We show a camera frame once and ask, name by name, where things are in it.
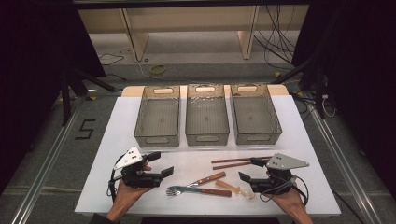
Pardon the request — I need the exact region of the yellow tape roll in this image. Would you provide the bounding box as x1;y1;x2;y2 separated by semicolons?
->
149;63;167;76

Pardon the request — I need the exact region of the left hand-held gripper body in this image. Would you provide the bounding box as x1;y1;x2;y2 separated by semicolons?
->
112;147;163;189

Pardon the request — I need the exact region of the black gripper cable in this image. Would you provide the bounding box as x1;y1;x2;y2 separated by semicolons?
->
106;154;126;201
259;175;310;207

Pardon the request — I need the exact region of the white floor cable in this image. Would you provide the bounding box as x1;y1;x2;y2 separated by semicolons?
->
133;56;200;85

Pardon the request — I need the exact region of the clear spoon with tan handle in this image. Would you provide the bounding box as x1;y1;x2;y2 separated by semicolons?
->
215;179;257;201

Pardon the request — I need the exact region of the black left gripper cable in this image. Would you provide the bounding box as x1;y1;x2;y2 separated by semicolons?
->
106;154;126;201

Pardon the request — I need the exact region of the black tripod stand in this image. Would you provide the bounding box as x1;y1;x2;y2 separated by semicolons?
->
59;65;123;126
271;55;329;119

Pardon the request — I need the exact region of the smoky clear plastic bin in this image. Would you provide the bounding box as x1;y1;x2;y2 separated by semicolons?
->
134;85;182;148
184;83;231;147
229;82;284;147

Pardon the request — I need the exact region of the person's right hand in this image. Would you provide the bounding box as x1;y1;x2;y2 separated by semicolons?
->
264;169;308;217

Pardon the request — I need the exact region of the black floor cable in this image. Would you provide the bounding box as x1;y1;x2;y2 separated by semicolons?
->
98;52;126;67

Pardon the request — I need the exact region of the brown wooden chopstick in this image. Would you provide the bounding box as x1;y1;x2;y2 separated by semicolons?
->
210;156;274;164
212;160;262;171

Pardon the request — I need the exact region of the wooden-handled table knife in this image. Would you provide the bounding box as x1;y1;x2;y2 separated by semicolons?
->
186;171;227;189

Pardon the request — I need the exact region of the person's left hand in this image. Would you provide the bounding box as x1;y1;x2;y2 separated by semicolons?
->
114;161;154;216

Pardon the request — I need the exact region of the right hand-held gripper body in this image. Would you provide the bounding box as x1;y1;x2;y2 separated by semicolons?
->
248;152;310;196

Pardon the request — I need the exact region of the aluminium floor rail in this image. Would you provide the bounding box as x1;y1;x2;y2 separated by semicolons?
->
11;98;86;224
305;102;378;224

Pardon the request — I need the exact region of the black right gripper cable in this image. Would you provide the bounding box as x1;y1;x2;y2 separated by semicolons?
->
259;175;310;207

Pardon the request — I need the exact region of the white looped cable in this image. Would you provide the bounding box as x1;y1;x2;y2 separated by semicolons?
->
321;93;338;119

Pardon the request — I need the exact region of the bundle of black cables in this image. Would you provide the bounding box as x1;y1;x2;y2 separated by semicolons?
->
252;4;301;70

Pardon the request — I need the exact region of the light wooden desk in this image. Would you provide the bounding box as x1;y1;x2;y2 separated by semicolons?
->
77;5;310;63

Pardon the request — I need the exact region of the black curtain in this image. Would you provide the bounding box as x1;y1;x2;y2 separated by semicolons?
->
0;0;107;195
291;0;396;189

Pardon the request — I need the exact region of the wooden-handled metal fork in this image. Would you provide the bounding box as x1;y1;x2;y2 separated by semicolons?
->
165;185;233;199

